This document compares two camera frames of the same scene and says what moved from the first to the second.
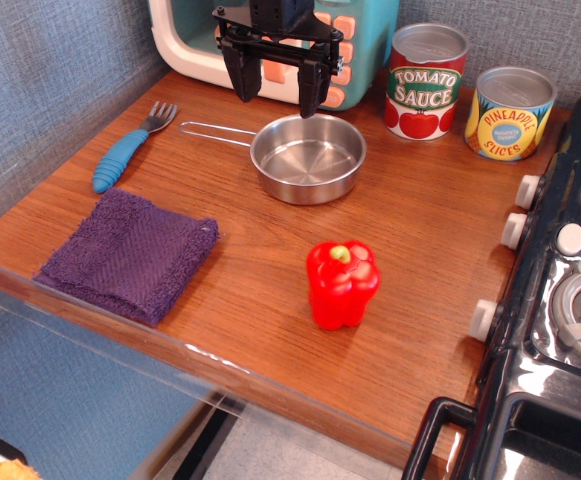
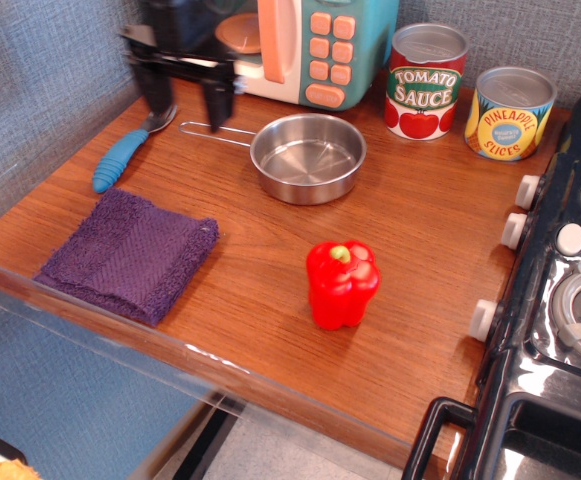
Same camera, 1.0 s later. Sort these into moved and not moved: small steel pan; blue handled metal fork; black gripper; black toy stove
Moved: black gripper
Not moved: blue handled metal fork; black toy stove; small steel pan
